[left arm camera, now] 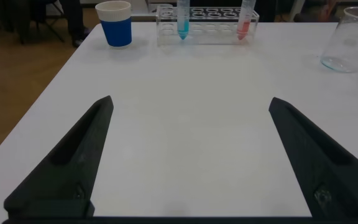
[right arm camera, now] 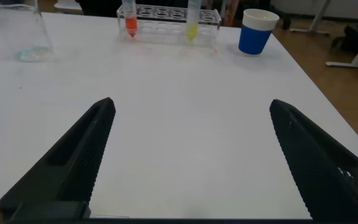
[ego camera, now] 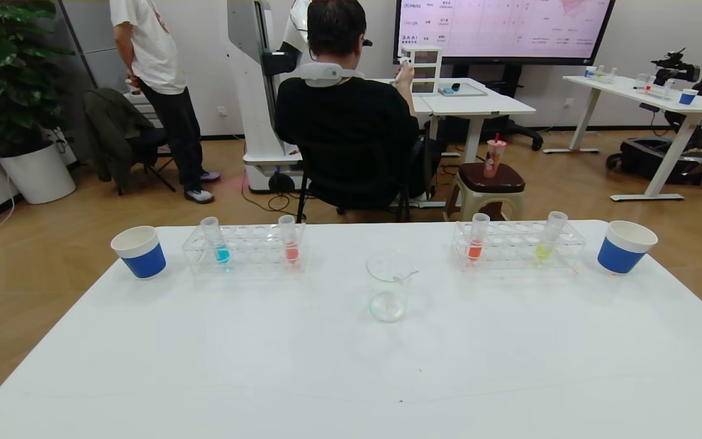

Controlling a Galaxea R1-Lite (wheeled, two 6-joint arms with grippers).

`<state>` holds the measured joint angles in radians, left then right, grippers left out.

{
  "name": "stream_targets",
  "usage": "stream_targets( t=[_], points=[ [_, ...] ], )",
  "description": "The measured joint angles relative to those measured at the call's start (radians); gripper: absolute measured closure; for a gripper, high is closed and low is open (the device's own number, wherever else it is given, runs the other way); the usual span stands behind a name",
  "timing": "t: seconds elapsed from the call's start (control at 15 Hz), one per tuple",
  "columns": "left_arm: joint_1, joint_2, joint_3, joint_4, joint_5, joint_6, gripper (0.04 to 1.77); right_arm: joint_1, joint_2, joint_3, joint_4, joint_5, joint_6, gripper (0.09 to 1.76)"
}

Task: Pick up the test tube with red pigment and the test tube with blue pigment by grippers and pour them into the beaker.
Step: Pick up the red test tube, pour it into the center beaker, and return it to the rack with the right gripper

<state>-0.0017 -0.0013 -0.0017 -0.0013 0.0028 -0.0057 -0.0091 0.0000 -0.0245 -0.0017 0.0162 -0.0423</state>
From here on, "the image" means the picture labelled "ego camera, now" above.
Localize clear glass beaker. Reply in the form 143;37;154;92
366;251;419;323

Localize large wall display screen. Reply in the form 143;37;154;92
393;0;616;66

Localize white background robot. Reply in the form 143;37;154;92
226;0;312;193

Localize red pigment test tube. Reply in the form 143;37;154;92
278;215;300;264
468;213;491;263

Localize blue pigment test tube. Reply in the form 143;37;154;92
200;216;231;265

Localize green leafy plant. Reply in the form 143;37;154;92
0;0;74;156

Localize black screen stand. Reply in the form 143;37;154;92
442;63;544;151

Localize black office chair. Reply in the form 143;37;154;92
295;137;443;223

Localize white small drawer unit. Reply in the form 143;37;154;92
401;45;443;96

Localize seated person in black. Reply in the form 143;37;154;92
274;0;443;211

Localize beige stool with brown seat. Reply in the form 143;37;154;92
445;162;527;221

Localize standing person in white shirt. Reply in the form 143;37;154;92
110;0;222;204

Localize long white desk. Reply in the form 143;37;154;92
543;74;702;202

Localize pink drink cup with straw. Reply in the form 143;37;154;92
483;133;508;179

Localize black camera rig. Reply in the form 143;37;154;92
651;48;702;86

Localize grey tray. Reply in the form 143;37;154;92
438;82;488;98

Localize black thin-legged chair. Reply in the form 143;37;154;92
116;125;178;196

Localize dark green jacket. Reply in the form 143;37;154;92
83;87;155;190

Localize yellow pigment test tube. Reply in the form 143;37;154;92
535;211;569;261

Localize white neck band device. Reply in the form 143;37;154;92
295;62;365;88

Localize clear acrylic test tube rack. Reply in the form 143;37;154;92
182;223;309;276
452;219;587;271

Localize blue and white paper cup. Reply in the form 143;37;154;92
597;220;659;275
111;226;167;280

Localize white low cabinet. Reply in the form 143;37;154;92
124;90;169;132

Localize white plant pot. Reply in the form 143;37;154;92
0;141;77;205

